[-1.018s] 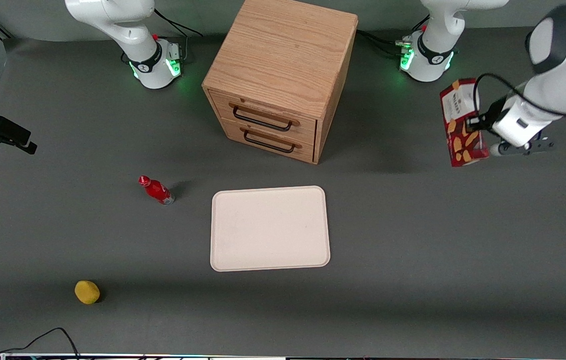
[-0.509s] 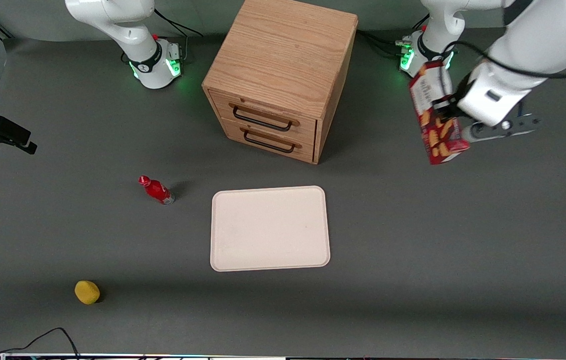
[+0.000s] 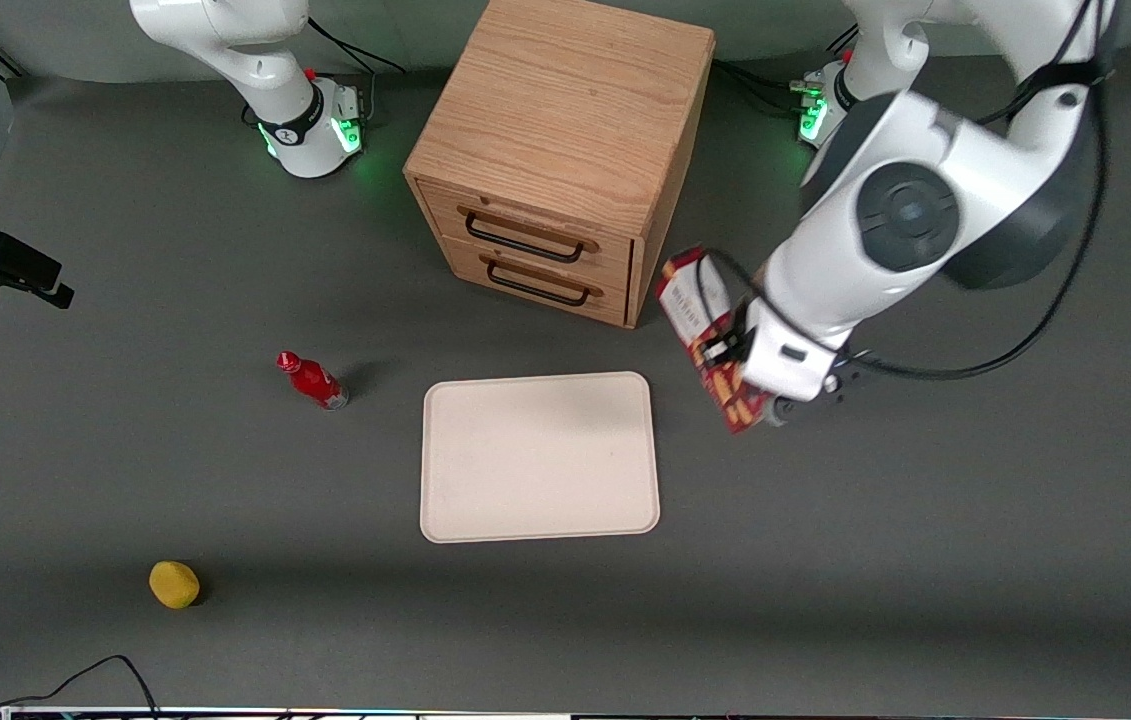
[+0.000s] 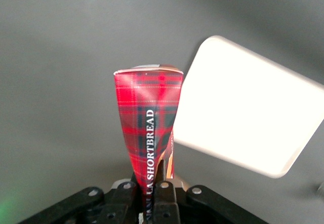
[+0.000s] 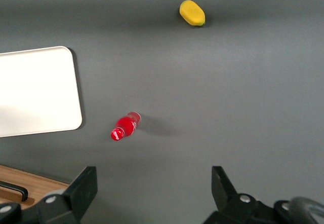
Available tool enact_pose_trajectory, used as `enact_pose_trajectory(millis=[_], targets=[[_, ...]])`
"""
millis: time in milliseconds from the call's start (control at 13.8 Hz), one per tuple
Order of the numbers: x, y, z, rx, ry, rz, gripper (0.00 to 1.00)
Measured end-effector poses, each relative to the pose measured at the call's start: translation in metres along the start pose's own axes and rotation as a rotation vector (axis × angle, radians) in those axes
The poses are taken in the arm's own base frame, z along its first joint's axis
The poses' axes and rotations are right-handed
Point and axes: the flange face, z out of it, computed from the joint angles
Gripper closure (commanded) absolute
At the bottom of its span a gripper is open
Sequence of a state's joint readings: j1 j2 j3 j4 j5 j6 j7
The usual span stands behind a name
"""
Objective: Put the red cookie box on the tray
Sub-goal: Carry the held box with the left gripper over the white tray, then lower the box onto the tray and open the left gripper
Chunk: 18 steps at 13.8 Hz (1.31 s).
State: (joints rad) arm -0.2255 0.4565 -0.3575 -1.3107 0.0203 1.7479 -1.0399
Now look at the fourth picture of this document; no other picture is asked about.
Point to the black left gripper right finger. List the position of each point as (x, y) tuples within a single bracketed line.
[(165, 201)]

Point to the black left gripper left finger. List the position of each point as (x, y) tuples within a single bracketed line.
[(121, 203)]

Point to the red tartan shortbread cookie box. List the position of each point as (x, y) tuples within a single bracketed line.
[(149, 122)]

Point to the cream rectangular plastic tray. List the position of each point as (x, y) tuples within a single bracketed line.
[(243, 107)]

